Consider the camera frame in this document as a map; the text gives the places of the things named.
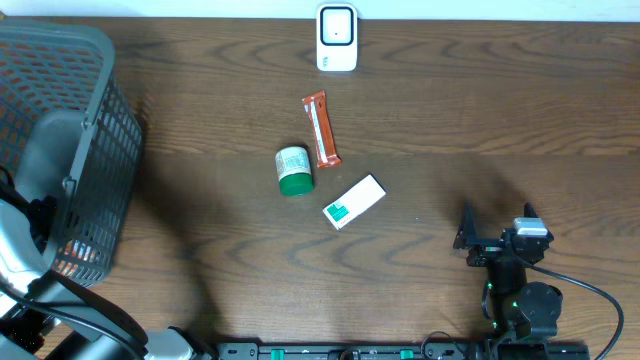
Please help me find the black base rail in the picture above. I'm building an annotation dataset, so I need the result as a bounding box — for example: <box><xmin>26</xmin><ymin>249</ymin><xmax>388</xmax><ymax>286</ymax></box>
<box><xmin>215</xmin><ymin>341</ymin><xmax>590</xmax><ymax>360</ymax></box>

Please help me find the orange white small box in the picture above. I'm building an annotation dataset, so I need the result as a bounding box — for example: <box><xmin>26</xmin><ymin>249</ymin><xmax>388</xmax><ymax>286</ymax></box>
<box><xmin>52</xmin><ymin>240</ymin><xmax>99</xmax><ymax>279</ymax></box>

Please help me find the white green carton box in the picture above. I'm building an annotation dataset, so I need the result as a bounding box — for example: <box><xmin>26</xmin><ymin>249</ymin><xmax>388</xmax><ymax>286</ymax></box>
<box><xmin>322</xmin><ymin>174</ymin><xmax>386</xmax><ymax>231</ymax></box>

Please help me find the left black cable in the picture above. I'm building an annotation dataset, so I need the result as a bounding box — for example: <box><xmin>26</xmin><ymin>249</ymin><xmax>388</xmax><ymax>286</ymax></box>
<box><xmin>0</xmin><ymin>279</ymin><xmax>146</xmax><ymax>360</ymax></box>

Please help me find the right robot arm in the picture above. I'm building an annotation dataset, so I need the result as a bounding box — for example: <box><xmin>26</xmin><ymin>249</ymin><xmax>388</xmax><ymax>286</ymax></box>
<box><xmin>453</xmin><ymin>204</ymin><xmax>563</xmax><ymax>360</ymax></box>

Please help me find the green lid white jar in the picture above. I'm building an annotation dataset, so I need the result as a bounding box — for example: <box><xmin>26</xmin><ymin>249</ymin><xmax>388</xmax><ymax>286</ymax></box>
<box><xmin>275</xmin><ymin>146</ymin><xmax>314</xmax><ymax>197</ymax></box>

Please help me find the orange snack bar wrapper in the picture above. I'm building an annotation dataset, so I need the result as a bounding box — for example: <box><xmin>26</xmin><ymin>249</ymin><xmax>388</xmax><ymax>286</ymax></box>
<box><xmin>302</xmin><ymin>90</ymin><xmax>342</xmax><ymax>168</ymax></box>

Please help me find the grey plastic basket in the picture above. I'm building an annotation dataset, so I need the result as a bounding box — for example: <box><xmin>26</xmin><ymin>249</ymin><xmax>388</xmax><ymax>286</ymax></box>
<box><xmin>1</xmin><ymin>19</ymin><xmax>143</xmax><ymax>287</ymax></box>

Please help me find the right black cable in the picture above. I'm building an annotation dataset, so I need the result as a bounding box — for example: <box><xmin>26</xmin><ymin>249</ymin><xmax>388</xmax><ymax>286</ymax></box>
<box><xmin>504</xmin><ymin>242</ymin><xmax>626</xmax><ymax>360</ymax></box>

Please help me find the black cable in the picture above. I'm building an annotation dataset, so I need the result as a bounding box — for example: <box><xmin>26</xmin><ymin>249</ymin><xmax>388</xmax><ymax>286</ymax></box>
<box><xmin>504</xmin><ymin>242</ymin><xmax>626</xmax><ymax>360</ymax></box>
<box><xmin>0</xmin><ymin>279</ymin><xmax>146</xmax><ymax>360</ymax></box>

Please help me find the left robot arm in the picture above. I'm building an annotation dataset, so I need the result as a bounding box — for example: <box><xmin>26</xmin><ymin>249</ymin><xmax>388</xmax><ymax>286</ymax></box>
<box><xmin>1</xmin><ymin>167</ymin><xmax>219</xmax><ymax>359</ymax></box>

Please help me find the white barcode scanner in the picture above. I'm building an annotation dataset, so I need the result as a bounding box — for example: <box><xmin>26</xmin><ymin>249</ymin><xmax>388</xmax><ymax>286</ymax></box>
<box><xmin>316</xmin><ymin>3</ymin><xmax>358</xmax><ymax>72</ymax></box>

